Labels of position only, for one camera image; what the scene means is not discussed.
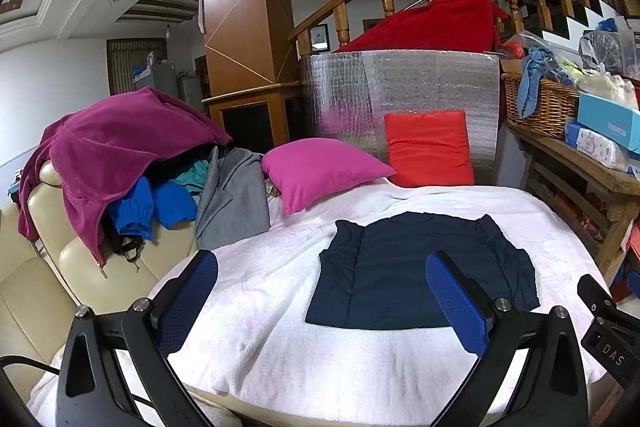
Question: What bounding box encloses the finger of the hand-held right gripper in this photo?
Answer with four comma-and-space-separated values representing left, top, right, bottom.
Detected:
577, 274, 617, 315

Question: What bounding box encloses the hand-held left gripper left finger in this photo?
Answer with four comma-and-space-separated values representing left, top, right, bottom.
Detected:
55, 249, 219, 427

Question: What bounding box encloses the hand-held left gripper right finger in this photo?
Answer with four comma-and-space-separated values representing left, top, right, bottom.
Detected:
425, 251, 591, 427

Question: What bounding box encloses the navy zip jacket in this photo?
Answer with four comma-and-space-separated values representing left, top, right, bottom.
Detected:
305, 212, 542, 331

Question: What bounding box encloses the white fleece blanket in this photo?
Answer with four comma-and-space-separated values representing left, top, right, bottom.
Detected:
65, 177, 616, 408

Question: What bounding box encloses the bright blue garment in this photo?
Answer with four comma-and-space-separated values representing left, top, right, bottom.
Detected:
107, 177, 198, 242

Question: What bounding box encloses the grey garment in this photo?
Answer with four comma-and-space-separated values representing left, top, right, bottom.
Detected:
195, 147, 272, 250

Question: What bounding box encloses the teal garment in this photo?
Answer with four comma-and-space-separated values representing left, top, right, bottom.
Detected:
170, 159, 208, 195

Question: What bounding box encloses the wooden side table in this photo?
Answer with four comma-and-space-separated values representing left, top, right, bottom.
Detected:
505, 119, 640, 288

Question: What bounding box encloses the white patterned pack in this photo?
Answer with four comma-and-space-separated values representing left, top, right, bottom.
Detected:
567, 124, 631, 170

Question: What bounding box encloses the beige leather sofa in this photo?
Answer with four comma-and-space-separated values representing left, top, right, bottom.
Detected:
0, 159, 211, 403

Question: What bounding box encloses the red pillow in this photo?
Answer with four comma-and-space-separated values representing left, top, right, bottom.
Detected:
384, 110, 476, 188

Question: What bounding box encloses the magenta velvet garment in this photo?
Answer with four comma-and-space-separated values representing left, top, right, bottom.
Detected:
18, 87, 233, 265

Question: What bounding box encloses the pink pillow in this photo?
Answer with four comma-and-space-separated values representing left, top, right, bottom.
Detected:
261, 138, 397, 215

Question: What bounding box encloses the light blue cardboard box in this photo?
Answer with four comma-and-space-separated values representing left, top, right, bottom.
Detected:
577, 93, 640, 140

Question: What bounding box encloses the wicker basket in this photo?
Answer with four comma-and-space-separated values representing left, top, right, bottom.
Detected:
501, 72, 581, 140

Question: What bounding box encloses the grey refrigerator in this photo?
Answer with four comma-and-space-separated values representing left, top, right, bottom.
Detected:
134, 63, 177, 96

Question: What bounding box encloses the blue cloth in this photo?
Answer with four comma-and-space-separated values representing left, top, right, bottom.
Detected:
516, 47, 553, 120

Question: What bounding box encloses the silver foil insulation panel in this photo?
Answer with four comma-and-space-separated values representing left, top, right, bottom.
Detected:
300, 49, 502, 188

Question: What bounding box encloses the clear plastic bag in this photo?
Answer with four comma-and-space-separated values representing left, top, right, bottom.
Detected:
580, 29, 626, 70

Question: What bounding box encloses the clear plastic storage bin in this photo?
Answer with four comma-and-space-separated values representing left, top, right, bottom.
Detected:
622, 14, 640, 80

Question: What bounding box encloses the red quilted blanket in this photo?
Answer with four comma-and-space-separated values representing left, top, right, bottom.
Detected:
334, 0, 511, 54

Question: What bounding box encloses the wooden pillar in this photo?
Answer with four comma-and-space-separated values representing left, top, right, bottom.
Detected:
199, 0, 301, 152

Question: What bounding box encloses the black cable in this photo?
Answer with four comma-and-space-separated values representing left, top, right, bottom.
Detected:
0, 356, 63, 377

